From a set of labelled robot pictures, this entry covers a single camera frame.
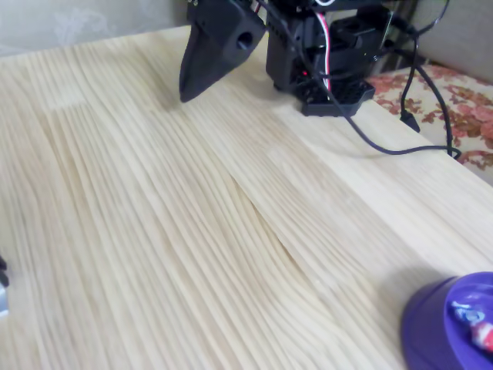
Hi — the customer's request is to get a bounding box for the white candy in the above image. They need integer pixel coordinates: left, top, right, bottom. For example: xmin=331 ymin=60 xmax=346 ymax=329
xmin=451 ymin=300 xmax=493 ymax=354

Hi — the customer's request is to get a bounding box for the purple bowl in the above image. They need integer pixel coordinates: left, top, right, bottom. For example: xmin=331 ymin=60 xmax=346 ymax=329
xmin=401 ymin=271 xmax=493 ymax=370

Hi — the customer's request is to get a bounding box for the floral fabric cover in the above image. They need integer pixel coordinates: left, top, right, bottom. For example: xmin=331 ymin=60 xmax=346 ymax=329
xmin=364 ymin=64 xmax=493 ymax=174

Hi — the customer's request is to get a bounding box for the red white servo wire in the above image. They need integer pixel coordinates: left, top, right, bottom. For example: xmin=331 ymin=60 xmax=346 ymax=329
xmin=314 ymin=0 xmax=335 ymax=92

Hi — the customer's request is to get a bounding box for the thin black cable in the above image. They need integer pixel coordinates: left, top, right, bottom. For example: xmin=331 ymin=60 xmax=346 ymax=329
xmin=256 ymin=0 xmax=462 ymax=160

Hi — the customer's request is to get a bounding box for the black cable with plug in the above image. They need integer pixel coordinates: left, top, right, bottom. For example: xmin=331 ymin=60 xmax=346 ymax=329
xmin=399 ymin=0 xmax=451 ymax=133

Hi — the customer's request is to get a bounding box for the thick black cable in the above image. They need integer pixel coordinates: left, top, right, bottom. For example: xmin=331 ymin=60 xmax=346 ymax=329
xmin=388 ymin=18 xmax=454 ymax=157

